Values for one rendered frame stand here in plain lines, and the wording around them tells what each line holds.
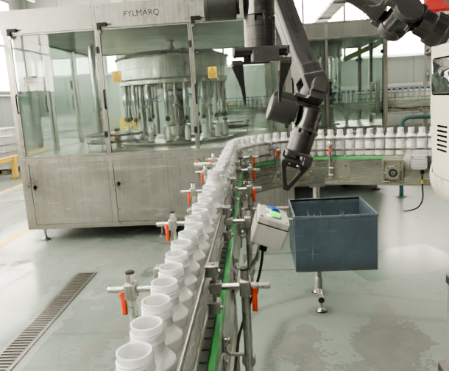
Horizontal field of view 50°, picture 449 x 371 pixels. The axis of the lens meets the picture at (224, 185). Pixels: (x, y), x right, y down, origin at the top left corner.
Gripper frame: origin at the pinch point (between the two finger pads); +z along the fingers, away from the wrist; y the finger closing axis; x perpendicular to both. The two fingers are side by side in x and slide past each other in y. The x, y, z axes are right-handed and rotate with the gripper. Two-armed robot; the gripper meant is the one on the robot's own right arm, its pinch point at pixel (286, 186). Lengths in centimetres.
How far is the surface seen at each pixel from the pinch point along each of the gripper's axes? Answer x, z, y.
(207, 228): -15.5, 11.6, 14.5
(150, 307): -18, 9, 62
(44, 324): -104, 160, -171
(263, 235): -2.3, 12.4, 3.5
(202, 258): -14.3, 12.3, 31.8
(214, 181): -17.9, 7.6, -20.2
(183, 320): -14, 13, 56
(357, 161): 58, 1, -184
